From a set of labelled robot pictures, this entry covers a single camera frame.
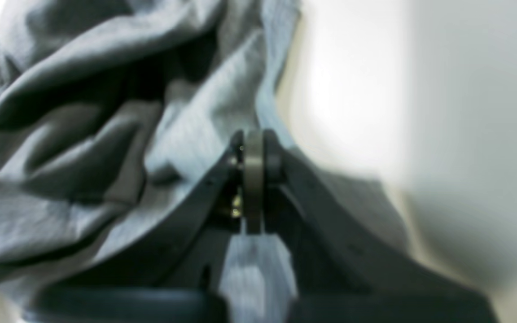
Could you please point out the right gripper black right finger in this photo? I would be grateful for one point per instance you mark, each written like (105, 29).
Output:
(344, 273)

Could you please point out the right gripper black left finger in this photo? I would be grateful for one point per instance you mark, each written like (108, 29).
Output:
(170, 275)

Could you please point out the grey t-shirt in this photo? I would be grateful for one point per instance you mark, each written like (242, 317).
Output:
(111, 111)

